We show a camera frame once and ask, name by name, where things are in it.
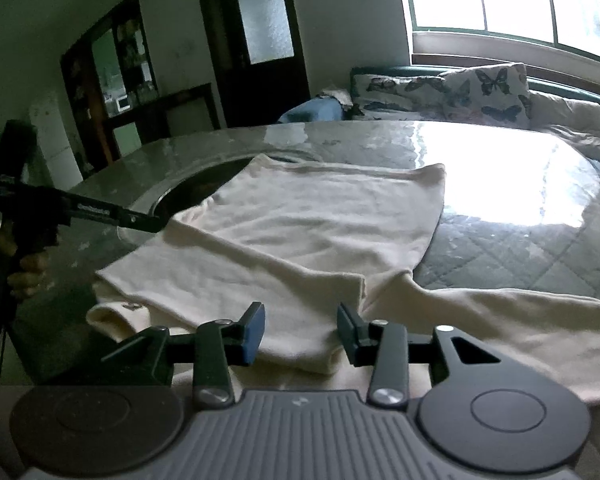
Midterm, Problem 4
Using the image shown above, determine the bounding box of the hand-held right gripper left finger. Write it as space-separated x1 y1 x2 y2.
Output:
101 302 267 409

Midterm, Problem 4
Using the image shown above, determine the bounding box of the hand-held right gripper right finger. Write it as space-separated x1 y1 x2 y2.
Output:
336 302 531 409

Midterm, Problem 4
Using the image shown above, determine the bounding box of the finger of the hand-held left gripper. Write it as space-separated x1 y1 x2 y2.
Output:
114 204 167 233

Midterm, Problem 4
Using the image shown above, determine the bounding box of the cream knit garment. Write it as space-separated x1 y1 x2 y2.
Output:
86 154 600 406

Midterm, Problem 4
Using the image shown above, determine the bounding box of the person's left hand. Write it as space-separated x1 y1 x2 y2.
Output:
0 225 51 302

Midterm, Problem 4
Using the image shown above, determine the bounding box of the white refrigerator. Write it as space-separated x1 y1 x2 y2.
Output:
29 90 83 183

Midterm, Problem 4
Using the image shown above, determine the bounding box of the round black induction cooktop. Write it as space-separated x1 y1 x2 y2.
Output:
150 157 256 221

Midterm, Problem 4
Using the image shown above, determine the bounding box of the dark wooden display cabinet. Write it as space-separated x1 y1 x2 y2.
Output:
60 0 221 166

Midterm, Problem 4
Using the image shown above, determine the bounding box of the dark door with frosted glass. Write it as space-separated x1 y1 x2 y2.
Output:
194 0 312 131

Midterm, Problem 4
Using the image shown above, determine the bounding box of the blue blanket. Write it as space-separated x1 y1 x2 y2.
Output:
279 96 345 124

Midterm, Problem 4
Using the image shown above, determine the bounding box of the white crumpled cloth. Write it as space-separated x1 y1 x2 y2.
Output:
320 87 353 106

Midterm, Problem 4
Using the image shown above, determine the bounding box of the long butterfly print pillow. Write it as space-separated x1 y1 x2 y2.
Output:
351 74 453 121

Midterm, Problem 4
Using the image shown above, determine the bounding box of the square butterfly print pillow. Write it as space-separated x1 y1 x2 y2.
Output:
440 62 533 128

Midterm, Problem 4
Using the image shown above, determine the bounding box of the white cushion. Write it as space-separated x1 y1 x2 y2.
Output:
527 91 600 161

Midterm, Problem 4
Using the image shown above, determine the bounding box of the teal sofa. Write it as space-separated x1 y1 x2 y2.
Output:
350 64 600 181

